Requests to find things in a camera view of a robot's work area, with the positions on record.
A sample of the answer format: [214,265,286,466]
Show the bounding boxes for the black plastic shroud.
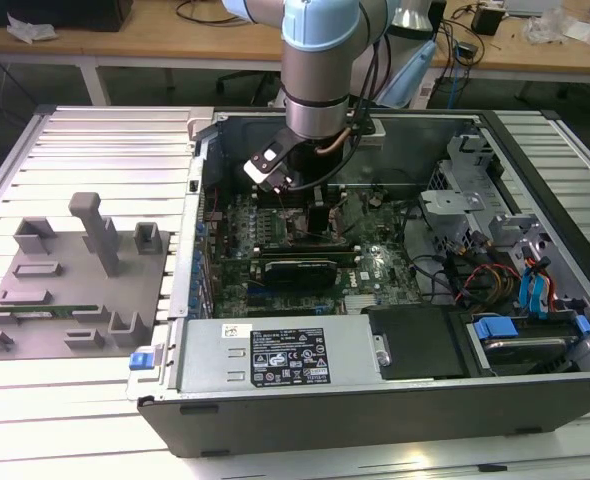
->
[367,304,469,381]

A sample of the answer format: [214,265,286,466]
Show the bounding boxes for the wooden desk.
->
[0,0,590,106]

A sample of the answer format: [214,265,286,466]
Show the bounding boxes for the metal socket cover frame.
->
[326,202,350,237]

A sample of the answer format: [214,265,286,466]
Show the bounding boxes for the crumpled white plastic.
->
[5,12,59,45]

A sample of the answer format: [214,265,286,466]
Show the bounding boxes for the silver disk bay cage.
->
[417,132,509,261]

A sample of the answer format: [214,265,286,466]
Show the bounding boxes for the red yellow power wires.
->
[452,262,524,306]

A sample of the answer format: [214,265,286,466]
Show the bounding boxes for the green motherboard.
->
[202,179,426,319]

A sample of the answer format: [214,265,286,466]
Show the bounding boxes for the clear plastic bag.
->
[520,7,569,46]

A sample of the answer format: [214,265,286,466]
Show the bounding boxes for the silver finned heatsink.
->
[343,293,379,315]

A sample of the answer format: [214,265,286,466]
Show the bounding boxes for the RAM slot with white clips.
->
[253,242,362,252]
[253,254,364,265]

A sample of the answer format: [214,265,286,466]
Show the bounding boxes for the green RAM stick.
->
[0,304,100,317]

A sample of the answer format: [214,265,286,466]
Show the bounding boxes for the black graphics card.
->
[252,257,340,290]

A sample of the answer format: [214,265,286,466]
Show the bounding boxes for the blue flat wire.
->
[533,272,552,320]
[519,267,537,317]

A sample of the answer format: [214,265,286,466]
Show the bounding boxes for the small black power adapter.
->
[470,5,505,37]

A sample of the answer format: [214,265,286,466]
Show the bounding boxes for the large black box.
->
[0,0,134,29]

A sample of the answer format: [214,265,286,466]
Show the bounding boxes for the black office chair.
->
[217,69,282,109]

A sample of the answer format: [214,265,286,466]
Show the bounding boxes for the black open PC case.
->
[124,107,590,459]

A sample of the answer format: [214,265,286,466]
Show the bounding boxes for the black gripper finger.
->
[307,189,328,237]

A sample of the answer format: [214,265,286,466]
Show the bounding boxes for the grey power supply unit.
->
[167,314,384,394]

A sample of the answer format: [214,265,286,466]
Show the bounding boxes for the grey parts rack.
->
[0,191,176,361]

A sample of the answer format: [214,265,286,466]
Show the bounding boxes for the pale blue teach pendant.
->
[374,38,439,109]

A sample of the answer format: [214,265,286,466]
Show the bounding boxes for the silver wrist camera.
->
[242,142,296,194]

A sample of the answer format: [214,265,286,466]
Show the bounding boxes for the hard disk in blue carrier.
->
[467,312,590,376]

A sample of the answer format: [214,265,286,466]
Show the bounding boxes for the RAM slot with black clips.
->
[254,248,362,257]

